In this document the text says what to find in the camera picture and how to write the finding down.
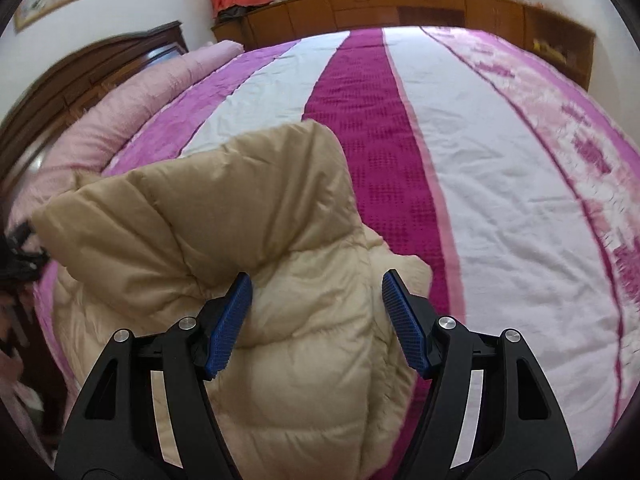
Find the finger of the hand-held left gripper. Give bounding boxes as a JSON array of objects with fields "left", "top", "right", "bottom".
[{"left": 0, "top": 222, "right": 48, "bottom": 281}]

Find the pink checked quilt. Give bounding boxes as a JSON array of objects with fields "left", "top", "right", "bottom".
[{"left": 7, "top": 40, "right": 246, "bottom": 226}]

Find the long wooden cabinet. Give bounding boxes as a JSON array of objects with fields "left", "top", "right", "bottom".
[{"left": 211, "top": 0, "right": 597, "bottom": 93}]

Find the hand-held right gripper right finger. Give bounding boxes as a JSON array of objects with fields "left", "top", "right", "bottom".
[{"left": 381, "top": 269, "right": 581, "bottom": 480}]

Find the yellow object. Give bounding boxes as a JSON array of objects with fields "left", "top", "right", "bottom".
[{"left": 532, "top": 37, "right": 568, "bottom": 66}]

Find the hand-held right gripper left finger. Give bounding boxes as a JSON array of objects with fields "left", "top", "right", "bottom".
[{"left": 52, "top": 272, "right": 253, "bottom": 480}]

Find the beige puffer jacket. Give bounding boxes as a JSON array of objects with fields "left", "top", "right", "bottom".
[{"left": 30, "top": 119, "right": 433, "bottom": 480}]

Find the purple white striped bedspread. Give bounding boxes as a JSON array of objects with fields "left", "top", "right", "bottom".
[{"left": 35, "top": 25, "right": 640, "bottom": 461}]

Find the dark wooden headboard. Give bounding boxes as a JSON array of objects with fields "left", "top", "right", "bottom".
[{"left": 0, "top": 20, "right": 190, "bottom": 186}]

